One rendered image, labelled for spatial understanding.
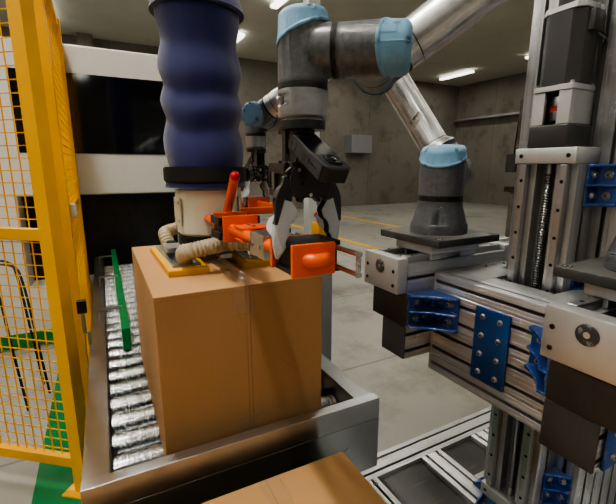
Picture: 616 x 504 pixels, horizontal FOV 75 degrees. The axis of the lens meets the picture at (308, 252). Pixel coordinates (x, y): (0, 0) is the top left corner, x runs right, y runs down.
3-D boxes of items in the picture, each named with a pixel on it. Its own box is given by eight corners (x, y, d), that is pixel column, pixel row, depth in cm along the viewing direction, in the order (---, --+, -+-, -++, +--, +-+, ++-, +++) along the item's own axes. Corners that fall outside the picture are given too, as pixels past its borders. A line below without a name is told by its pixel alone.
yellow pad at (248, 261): (210, 247, 135) (209, 232, 133) (238, 244, 139) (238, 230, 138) (244, 269, 105) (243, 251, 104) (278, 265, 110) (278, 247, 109)
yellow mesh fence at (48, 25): (85, 337, 290) (45, 19, 246) (100, 335, 294) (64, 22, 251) (77, 430, 188) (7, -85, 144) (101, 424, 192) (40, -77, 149)
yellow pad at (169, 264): (150, 252, 126) (148, 237, 125) (182, 249, 130) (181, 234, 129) (168, 279, 96) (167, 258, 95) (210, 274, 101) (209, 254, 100)
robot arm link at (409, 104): (437, 200, 114) (342, 42, 118) (445, 197, 128) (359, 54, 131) (477, 177, 109) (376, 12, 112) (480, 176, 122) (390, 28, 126)
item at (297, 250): (270, 266, 66) (269, 236, 65) (309, 262, 69) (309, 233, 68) (292, 279, 58) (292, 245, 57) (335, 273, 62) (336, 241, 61)
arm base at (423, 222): (437, 225, 120) (439, 192, 118) (479, 233, 107) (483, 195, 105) (398, 229, 113) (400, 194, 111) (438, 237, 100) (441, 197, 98)
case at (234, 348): (141, 357, 142) (131, 247, 134) (248, 335, 160) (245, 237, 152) (167, 466, 90) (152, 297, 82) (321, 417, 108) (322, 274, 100)
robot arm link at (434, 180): (413, 195, 105) (415, 142, 103) (423, 192, 117) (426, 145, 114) (461, 197, 100) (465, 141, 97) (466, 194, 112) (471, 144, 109)
